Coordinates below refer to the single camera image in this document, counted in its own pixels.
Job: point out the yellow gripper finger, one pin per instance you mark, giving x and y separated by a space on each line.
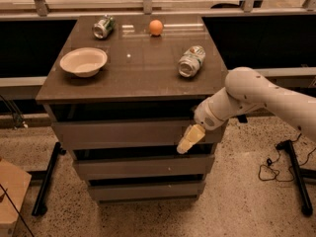
193 134

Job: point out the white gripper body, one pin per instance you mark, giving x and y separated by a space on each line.
204 117

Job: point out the grey top drawer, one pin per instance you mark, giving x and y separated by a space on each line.
101 134

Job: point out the grey drawer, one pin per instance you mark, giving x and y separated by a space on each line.
143 168
101 134
174 190

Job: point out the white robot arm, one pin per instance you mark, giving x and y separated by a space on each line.
246 90

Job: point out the grey drawer cabinet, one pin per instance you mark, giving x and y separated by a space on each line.
140 81

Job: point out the grey middle drawer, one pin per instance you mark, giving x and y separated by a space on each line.
143 168

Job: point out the grey bottom drawer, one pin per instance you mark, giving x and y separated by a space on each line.
174 190

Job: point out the black centre table leg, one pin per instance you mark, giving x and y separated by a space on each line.
242 119

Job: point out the black table leg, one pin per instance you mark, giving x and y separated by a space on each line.
299 175
45 176
242 119

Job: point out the white green soda can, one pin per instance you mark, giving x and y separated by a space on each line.
191 61

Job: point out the orange fruit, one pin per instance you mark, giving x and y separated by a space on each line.
155 28

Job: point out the white paper bowl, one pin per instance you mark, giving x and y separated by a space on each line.
84 62

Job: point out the black right table leg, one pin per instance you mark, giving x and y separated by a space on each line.
299 175

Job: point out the black left table leg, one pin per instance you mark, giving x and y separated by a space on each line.
45 176

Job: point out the cardboard box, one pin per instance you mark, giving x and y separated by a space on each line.
15 182

